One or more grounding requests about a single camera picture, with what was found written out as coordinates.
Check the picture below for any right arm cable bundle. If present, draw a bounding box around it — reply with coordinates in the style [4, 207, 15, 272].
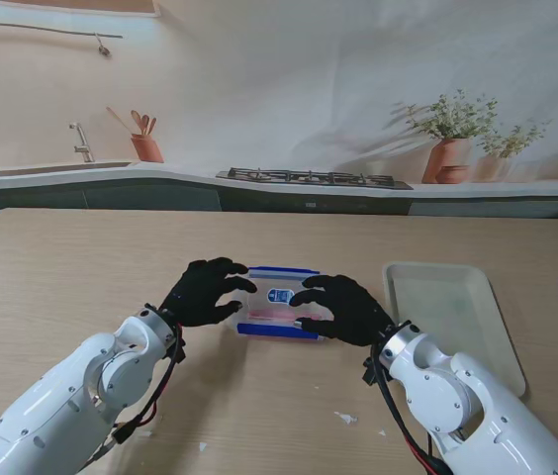
[362, 340, 453, 475]

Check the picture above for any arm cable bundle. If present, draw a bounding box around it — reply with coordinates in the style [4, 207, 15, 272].
[80, 321, 186, 471]
[362, 340, 453, 475]

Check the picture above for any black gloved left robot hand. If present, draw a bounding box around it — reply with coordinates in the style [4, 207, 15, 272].
[159, 256, 256, 329]

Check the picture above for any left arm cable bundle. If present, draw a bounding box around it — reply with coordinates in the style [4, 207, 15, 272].
[80, 321, 186, 471]

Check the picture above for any cream plastic tray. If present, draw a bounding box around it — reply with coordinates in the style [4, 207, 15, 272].
[381, 260, 527, 399]

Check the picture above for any kitchen print backdrop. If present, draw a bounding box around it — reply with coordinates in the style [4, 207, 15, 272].
[0, 0, 558, 219]

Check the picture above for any clear lid with blue label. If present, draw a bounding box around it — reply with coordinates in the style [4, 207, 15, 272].
[233, 266, 329, 333]

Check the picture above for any stack of raw bacon slices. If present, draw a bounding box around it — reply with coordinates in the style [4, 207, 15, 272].
[247, 307, 323, 326]

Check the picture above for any clear container with blue clips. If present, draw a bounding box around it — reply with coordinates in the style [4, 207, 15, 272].
[232, 265, 332, 343]

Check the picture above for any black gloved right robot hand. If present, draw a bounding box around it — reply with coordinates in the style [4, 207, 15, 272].
[288, 274, 395, 347]

